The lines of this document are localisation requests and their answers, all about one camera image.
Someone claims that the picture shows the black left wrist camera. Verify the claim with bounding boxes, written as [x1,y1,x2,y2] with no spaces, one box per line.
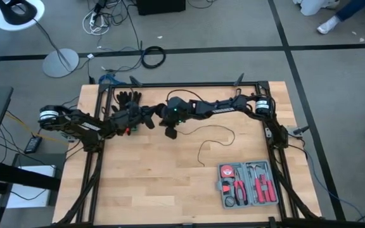
[124,106,142,123]

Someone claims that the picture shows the white box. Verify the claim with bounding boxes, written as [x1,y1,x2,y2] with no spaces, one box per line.
[4,164,56,209]

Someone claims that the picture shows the black coiled cable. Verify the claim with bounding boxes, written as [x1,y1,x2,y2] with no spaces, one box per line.
[141,46,167,70]

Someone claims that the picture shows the person's white shoe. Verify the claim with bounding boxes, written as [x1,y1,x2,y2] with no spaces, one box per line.
[316,0,365,35]

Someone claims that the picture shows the black curved object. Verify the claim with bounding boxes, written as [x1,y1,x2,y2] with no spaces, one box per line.
[0,0,39,26]

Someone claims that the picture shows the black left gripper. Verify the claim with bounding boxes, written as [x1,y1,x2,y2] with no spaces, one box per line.
[138,104,162,130]

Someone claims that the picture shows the black power brick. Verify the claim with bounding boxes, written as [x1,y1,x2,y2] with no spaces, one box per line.
[23,135,43,155]

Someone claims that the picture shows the yellow floor cable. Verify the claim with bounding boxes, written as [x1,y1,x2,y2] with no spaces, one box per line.
[4,110,69,146]

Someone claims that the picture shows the grey plastic tool case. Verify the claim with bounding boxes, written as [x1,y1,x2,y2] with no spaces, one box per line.
[215,159,279,210]

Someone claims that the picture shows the red handled pliers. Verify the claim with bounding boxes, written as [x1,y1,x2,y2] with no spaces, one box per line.
[233,169,249,206]

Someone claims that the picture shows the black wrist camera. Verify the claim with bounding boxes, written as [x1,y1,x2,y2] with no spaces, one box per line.
[124,106,142,123]
[163,110,177,126]

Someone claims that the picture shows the thin black cord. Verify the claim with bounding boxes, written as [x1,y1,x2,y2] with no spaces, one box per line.
[174,124,236,168]

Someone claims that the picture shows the black right camera cable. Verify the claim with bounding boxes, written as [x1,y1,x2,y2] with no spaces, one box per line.
[166,89,208,104]

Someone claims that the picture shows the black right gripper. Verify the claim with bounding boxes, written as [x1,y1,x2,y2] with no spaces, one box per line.
[158,107,179,140]

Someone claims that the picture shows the black green work glove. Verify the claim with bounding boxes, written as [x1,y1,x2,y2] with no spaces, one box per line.
[127,91,143,105]
[110,91,131,115]

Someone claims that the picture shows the black frame lever handle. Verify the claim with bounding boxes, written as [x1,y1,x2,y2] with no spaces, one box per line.
[129,75,144,88]
[233,72,245,88]

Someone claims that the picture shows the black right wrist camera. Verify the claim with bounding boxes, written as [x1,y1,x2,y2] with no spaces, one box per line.
[163,110,177,126]

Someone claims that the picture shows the black box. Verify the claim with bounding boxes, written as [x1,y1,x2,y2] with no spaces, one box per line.
[136,0,186,16]

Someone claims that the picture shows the white power strip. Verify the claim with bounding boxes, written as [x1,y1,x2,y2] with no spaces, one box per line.
[81,8,111,36]

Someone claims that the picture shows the blue cable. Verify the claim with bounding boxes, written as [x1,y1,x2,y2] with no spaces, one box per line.
[98,73,125,86]

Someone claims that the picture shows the black table frame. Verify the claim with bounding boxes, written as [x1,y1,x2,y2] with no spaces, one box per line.
[54,72,324,228]

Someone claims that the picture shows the red tape measure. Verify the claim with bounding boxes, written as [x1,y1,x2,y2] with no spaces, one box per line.
[219,163,234,179]

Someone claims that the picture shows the grey frame lever handle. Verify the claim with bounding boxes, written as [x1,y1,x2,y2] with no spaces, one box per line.
[291,125,311,136]

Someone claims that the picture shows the grey round stand base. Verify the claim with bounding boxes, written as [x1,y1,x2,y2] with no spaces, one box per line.
[42,47,80,79]

